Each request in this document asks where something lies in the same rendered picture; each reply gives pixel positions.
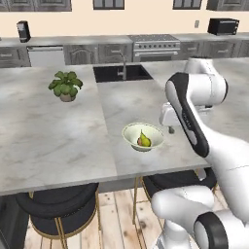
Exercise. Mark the grey wall cupboards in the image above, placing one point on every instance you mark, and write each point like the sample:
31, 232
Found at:
35, 5
228, 4

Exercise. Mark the black stool with gold legs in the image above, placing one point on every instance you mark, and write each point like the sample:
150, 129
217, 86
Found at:
175, 181
55, 204

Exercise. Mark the small reddish fruit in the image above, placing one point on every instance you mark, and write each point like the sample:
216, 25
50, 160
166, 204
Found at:
139, 141

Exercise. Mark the white dishwasher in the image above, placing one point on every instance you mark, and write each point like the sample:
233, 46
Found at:
46, 57

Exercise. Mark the silver oven with hob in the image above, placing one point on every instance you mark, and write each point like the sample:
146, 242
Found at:
155, 48

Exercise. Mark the dark framed window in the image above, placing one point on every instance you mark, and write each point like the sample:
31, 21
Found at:
108, 4
187, 4

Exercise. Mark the pale green bowl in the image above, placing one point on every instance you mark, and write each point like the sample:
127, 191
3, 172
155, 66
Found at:
131, 134

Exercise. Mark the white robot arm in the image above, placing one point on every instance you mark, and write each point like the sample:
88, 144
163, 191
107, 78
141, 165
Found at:
227, 168

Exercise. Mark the green pear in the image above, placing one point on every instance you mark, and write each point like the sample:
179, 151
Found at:
145, 140

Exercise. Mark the grey wall socket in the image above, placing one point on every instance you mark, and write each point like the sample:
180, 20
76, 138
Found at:
196, 23

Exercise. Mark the green potted plant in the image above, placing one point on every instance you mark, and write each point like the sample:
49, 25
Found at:
65, 85

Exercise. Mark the black sink basin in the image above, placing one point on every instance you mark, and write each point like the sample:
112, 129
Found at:
110, 74

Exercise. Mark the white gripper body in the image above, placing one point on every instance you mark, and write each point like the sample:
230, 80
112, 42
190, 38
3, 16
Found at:
169, 115

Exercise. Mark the silver tap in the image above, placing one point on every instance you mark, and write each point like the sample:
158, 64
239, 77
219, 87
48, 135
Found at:
124, 68

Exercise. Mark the black coffee machine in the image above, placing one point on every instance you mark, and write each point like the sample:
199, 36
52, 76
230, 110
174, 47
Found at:
23, 31

